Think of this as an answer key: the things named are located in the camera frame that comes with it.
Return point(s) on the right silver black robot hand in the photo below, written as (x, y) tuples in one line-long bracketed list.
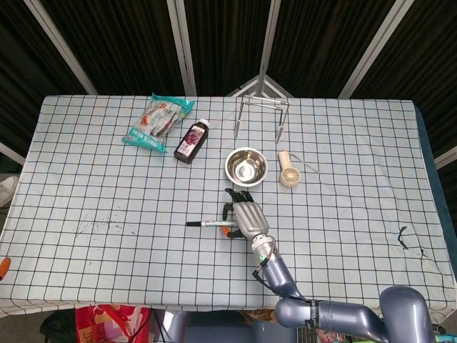
[(251, 216)]

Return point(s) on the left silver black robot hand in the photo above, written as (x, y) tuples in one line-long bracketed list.
[(5, 268)]

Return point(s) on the white green whiteboard marker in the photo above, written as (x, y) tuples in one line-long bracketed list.
[(214, 224)]

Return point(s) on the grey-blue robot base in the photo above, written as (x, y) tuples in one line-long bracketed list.
[(214, 330)]

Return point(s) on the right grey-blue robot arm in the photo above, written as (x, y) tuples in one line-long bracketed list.
[(339, 316)]

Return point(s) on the stainless steel bowl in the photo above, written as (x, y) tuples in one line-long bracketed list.
[(246, 168)]

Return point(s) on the beige handheld fan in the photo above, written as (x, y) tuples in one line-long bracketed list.
[(290, 176)]

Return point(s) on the white shoe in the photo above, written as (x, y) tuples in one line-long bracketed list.
[(7, 189)]

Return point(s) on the black bag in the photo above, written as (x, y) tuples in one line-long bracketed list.
[(57, 327)]

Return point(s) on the dark purple-label bottle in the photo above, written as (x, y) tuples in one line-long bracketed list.
[(191, 142)]

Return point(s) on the brown cardboard piece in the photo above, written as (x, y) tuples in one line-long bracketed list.
[(258, 315)]

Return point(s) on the red patterned bag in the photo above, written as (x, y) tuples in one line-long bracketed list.
[(107, 323)]

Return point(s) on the checkered white tablecloth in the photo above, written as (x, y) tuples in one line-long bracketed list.
[(143, 257)]

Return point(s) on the triangular metal partition foot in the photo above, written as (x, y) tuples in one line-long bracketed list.
[(275, 87)]

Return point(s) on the teal snack bag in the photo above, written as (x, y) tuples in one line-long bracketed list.
[(157, 123)]

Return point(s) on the blue table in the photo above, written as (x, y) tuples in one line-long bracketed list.
[(433, 171)]

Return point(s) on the white aluminium partition post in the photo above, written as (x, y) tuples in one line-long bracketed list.
[(375, 48), (268, 39), (182, 46), (60, 46)]

